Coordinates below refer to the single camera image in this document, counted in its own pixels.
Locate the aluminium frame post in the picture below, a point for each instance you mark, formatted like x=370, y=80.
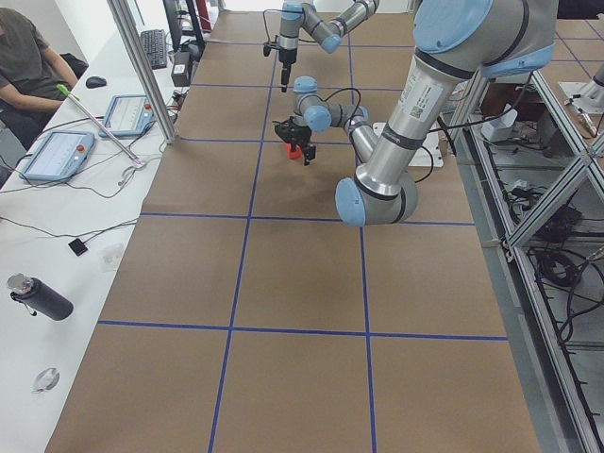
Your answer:
x=127, y=29

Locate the blue teach pendant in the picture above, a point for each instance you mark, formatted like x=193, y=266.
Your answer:
x=128, y=115
x=59, y=157

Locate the seated person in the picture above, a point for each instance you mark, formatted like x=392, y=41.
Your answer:
x=30, y=74

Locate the near blue teach pendant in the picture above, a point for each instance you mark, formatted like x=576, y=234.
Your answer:
x=59, y=157

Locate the black computer mouse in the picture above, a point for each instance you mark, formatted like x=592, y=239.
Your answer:
x=94, y=82

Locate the aluminium frame rack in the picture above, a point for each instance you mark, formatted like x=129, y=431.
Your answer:
x=531, y=152

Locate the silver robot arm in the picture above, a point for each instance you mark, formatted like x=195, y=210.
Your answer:
x=297, y=15
x=453, y=40

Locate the metal rod green tip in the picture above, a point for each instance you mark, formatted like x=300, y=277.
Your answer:
x=136, y=161

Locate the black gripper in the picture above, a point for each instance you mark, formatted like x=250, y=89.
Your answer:
x=298, y=137
x=285, y=58

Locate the far blue teach pendant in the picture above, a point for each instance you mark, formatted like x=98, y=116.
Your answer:
x=128, y=115

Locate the black water bottle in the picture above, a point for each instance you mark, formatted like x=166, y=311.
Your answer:
x=38, y=297

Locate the black keyboard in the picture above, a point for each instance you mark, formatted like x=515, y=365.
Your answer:
x=154, y=46

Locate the red block image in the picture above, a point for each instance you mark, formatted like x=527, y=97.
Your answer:
x=293, y=151

